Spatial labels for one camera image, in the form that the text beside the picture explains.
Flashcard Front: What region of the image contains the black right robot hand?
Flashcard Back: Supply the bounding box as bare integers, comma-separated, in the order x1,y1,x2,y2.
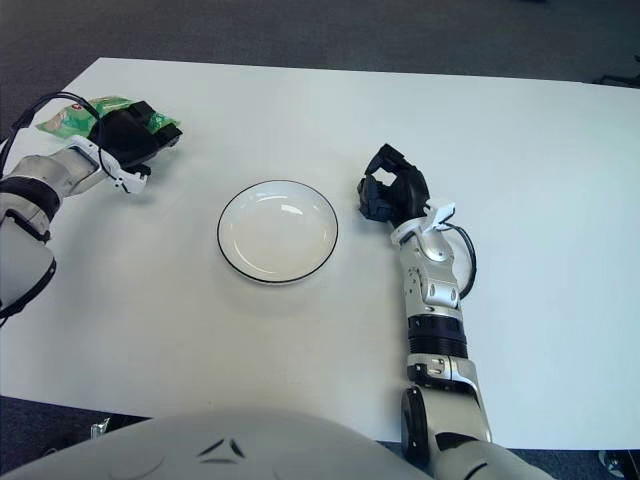
356,143,432,226

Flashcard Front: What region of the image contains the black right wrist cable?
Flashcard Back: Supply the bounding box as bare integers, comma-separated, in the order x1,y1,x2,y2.
447,224,478,301

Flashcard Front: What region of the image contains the grey robot torso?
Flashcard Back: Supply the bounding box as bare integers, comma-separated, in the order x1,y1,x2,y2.
0,412,436,480

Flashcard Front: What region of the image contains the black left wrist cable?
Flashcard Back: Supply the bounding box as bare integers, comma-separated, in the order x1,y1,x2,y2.
0,92,121,186

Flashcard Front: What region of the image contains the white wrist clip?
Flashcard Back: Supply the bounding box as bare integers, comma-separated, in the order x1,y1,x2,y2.
112,164,152,195
424,201,457,232

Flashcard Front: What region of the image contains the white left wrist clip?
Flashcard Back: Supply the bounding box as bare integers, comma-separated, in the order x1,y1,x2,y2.
112,164,152,195

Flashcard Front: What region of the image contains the white plate black rim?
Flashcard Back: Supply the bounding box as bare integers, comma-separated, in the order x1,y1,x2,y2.
216,179,340,287

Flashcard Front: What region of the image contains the green chips snack bag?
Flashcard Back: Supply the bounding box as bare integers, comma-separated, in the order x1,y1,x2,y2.
35,95,181,139

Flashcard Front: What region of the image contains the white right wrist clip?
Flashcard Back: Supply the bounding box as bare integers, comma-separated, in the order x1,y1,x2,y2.
424,201,457,232

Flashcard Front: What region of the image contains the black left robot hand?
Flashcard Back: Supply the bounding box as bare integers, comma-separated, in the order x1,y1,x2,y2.
88,99,184,169

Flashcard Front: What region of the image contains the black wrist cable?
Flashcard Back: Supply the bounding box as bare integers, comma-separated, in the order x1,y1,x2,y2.
0,92,121,186
447,224,478,301

